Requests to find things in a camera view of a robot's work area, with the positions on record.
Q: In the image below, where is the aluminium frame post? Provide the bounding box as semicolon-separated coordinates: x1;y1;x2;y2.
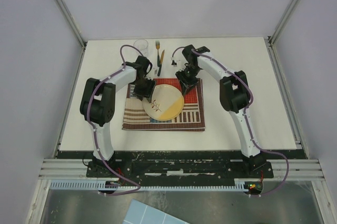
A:
268;0;319;45
39;0;87;48

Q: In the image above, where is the right aluminium frame post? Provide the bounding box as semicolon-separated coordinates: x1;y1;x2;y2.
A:
268;0;319;45

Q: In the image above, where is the left aluminium frame post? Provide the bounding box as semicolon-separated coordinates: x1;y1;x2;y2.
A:
39;0;87;48

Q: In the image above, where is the blue tiled board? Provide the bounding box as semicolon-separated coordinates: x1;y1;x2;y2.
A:
123;199;187;224

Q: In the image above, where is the aluminium front frame rail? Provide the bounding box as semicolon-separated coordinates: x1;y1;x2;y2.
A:
38;159;325;181

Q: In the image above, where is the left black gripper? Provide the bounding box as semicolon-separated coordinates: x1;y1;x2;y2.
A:
133;76;157;103

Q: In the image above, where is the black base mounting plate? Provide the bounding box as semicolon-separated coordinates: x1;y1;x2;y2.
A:
86;151;274;186

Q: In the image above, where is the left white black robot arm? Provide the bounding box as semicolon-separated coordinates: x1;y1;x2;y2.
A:
80;55;156;177

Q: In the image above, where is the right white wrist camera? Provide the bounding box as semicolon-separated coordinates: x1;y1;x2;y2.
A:
171;58;180;67

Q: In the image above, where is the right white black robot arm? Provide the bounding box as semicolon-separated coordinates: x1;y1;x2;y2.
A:
175;45;266;177

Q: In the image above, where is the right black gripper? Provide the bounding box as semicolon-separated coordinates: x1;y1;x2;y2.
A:
175;65;200;95

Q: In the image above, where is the cream yellow ceramic plate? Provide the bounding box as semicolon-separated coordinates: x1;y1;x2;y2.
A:
143;84;184;121

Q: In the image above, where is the light blue cable duct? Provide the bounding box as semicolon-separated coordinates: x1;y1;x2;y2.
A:
49;180;248;192

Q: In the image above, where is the green handled fork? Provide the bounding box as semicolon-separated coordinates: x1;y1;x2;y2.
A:
155;40;161;67

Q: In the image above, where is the clear drinking glass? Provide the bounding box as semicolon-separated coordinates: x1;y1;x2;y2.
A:
133;39;148;57

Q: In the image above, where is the patchwork patterned placemat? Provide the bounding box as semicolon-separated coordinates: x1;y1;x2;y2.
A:
122;79;205;132

